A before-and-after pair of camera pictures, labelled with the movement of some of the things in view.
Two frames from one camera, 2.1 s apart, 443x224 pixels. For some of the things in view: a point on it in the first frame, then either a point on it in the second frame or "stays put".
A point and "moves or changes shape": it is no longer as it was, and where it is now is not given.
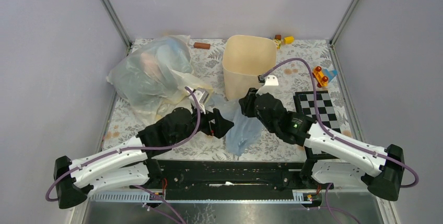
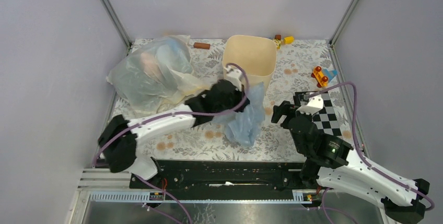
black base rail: x=225 y=176 stays put
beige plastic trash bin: x=245 y=58 stays put
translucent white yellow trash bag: x=151 y=75 stays put
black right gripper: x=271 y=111 to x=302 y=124
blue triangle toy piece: x=330 y=74 stays put
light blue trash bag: x=244 y=129 moves or changes shape
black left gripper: x=221 y=126 to x=241 y=95
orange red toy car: x=321 y=81 stays put
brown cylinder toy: x=202 y=45 stays put
